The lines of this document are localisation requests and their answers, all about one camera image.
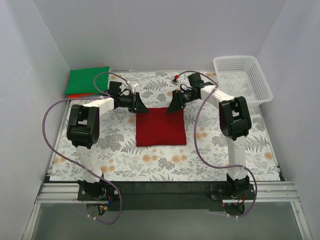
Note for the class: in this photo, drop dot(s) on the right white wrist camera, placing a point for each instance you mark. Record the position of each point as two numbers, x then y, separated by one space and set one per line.
175 81

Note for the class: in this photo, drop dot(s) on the floral patterned table mat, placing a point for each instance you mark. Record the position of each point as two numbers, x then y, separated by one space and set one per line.
120 159

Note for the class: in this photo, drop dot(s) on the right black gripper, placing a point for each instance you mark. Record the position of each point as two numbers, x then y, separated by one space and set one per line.
179 99

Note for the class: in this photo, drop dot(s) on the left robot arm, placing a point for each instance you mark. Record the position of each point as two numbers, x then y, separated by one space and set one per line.
83 130

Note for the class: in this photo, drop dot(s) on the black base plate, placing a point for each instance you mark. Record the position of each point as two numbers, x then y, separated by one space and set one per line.
163 195

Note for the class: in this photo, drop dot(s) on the aluminium rail frame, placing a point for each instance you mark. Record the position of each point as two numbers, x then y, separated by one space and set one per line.
276 214

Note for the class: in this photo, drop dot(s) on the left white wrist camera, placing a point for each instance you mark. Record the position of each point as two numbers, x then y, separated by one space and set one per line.
131 85

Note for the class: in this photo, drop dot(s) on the orange folded t-shirt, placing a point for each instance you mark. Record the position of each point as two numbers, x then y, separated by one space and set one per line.
82 95

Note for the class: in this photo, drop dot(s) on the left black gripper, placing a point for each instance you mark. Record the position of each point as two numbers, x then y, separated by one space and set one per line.
134 102

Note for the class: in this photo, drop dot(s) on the green folded t-shirt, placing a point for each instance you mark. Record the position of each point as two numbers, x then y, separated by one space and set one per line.
81 81

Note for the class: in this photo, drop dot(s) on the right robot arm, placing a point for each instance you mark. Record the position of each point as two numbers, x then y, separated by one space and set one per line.
234 122

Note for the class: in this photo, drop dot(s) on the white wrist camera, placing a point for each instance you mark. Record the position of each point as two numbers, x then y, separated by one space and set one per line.
131 85
175 81

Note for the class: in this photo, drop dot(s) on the white plastic basket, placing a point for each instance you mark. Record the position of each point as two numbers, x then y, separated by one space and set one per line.
242 75

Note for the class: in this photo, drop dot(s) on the red t-shirt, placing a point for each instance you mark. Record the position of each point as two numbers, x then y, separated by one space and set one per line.
159 128

